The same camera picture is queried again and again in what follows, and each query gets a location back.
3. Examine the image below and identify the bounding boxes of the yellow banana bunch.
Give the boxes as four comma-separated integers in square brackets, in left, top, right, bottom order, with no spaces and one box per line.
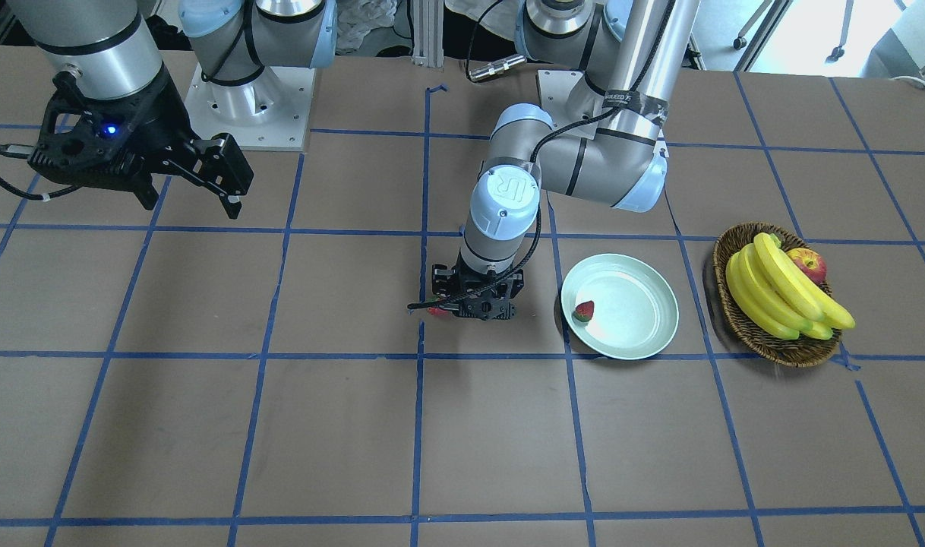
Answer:
[725,232,856,340]

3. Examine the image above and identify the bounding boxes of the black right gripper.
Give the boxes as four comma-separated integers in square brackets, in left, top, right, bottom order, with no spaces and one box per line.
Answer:
[28,70,254,220]

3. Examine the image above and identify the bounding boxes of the light green plate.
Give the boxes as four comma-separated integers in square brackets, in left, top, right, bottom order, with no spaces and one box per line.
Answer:
[559,253,679,360]

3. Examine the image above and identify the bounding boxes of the aluminium frame post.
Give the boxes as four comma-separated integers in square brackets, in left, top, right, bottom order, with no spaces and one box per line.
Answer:
[410,0,444,70]

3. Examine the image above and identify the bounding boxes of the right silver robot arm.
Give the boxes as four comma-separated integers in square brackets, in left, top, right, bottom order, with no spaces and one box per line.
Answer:
[0,1,338,219]

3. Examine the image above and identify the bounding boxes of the red yellow apple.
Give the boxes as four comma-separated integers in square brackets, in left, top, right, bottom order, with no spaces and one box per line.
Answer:
[788,247,827,285]

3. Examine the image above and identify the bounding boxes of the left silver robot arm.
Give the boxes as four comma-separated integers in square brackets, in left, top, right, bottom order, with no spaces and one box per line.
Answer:
[411,1,699,320]

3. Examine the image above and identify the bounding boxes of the brown wicker basket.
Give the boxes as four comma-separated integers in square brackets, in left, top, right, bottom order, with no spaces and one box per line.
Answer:
[702,221,842,369]

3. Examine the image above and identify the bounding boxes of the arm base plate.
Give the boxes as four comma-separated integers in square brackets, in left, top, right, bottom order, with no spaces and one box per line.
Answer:
[185,65,319,152]
[538,69,605,129]

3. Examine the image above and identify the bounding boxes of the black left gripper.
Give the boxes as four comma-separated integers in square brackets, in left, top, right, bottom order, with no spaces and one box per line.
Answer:
[431,262,524,320]

